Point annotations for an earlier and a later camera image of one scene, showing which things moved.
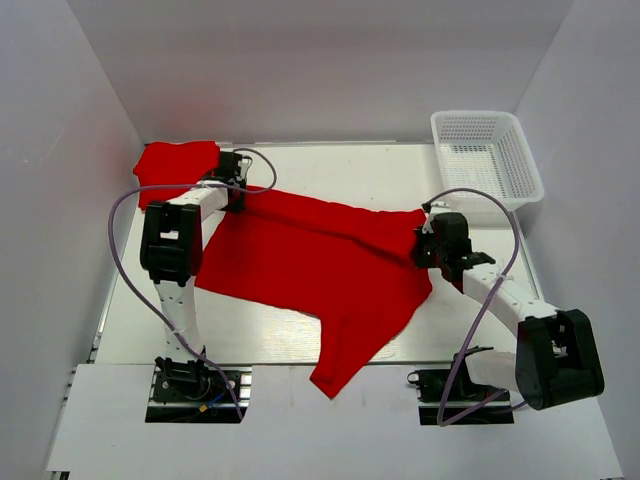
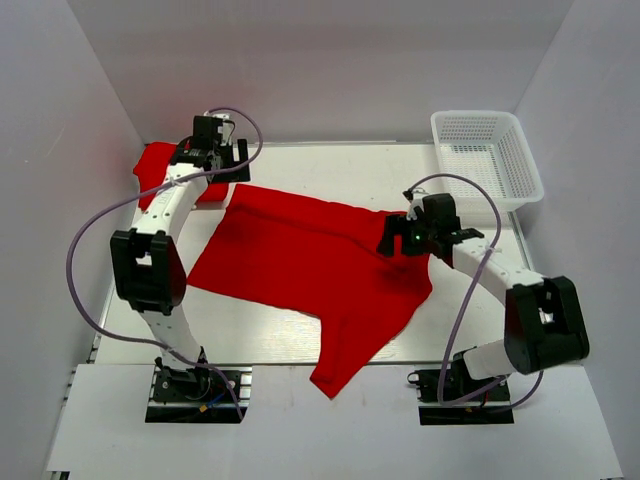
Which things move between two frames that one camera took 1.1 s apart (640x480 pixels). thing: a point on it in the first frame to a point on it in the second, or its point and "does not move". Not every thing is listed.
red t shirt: [351, 266] does not move
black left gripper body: [236, 195] to [240, 163]
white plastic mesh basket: [486, 151] does not move
